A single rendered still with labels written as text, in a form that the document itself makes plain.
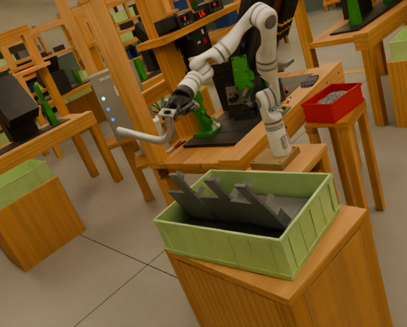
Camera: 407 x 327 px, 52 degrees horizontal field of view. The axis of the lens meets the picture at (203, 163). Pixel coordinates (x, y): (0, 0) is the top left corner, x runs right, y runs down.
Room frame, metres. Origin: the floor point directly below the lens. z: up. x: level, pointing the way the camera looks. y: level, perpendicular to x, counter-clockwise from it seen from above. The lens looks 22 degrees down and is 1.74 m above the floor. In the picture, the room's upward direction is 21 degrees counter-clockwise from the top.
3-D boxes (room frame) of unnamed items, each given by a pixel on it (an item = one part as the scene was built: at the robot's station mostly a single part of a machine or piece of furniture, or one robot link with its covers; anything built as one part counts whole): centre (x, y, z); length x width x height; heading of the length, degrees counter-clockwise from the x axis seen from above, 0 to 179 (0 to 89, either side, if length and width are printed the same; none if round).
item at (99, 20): (2.94, -0.24, 1.36); 1.49 x 0.09 x 0.97; 135
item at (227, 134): (2.72, -0.45, 0.89); 1.10 x 0.42 x 0.02; 135
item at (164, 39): (2.91, -0.27, 1.52); 0.90 x 0.25 x 0.04; 135
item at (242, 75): (2.63, -0.45, 1.17); 0.13 x 0.12 x 0.20; 135
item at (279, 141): (1.88, -0.38, 0.97); 0.09 x 0.09 x 0.17; 49
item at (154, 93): (2.98, -0.19, 1.23); 1.30 x 0.05 x 0.09; 135
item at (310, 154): (1.88, -0.38, 0.83); 0.32 x 0.32 x 0.04; 43
